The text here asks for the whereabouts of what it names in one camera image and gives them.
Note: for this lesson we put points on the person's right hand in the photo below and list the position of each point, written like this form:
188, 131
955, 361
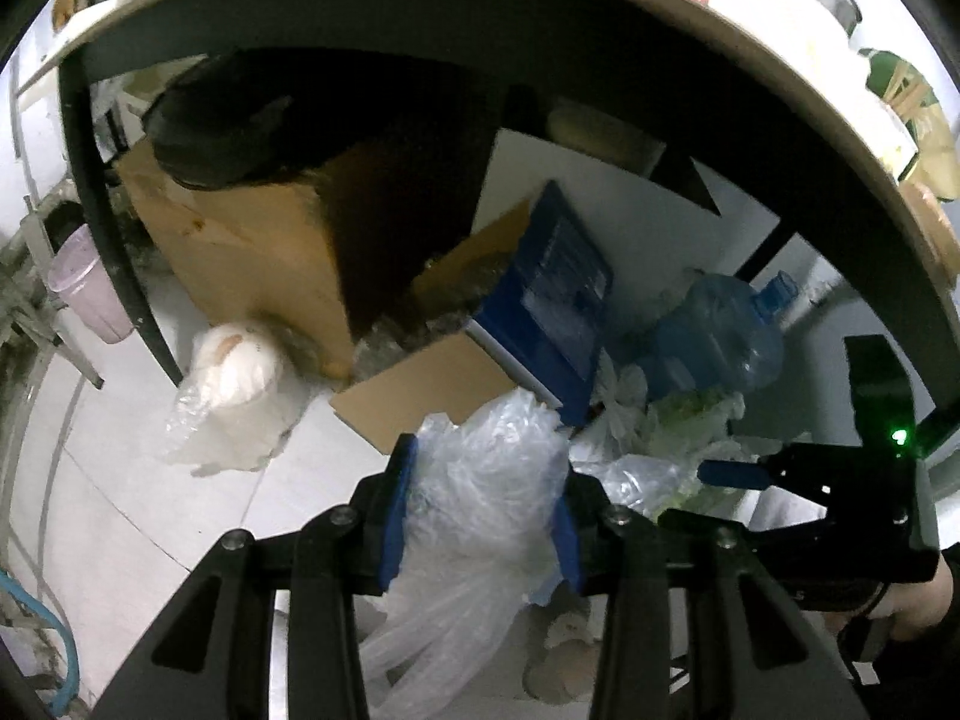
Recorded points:
930, 592

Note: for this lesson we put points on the blue printed cardboard carton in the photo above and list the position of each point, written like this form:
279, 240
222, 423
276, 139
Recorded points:
555, 277

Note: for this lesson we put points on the grey slipper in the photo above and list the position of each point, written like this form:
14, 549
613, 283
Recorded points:
562, 645

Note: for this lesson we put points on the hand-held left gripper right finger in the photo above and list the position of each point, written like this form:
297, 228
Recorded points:
566, 547

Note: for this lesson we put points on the black bag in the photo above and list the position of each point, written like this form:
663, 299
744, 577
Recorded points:
225, 127

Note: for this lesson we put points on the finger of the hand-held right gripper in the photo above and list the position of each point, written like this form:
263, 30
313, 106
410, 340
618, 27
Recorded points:
705, 521
727, 474

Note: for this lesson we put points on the white plastic container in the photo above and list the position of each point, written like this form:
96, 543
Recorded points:
772, 15

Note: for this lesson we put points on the blue water jug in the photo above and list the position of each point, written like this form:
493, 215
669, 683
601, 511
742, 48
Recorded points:
712, 337

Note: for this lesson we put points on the stainless steel sink stand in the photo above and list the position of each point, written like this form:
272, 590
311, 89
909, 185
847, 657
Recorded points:
45, 255

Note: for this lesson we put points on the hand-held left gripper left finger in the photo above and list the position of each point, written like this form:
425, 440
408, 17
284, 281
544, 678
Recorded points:
394, 517

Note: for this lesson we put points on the white tied plastic bag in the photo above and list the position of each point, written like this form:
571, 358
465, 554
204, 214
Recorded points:
622, 397

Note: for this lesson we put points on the clear plastic bag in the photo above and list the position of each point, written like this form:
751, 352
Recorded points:
480, 510

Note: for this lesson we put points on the large brown cardboard box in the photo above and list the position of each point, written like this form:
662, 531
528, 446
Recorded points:
247, 255

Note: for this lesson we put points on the green packet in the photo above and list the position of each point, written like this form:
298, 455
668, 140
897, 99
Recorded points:
896, 82

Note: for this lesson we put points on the bagged white rice cooker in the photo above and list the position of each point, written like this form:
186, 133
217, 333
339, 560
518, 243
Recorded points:
232, 375

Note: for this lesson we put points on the pink waste basket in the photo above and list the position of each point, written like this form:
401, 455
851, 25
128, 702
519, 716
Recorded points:
86, 292

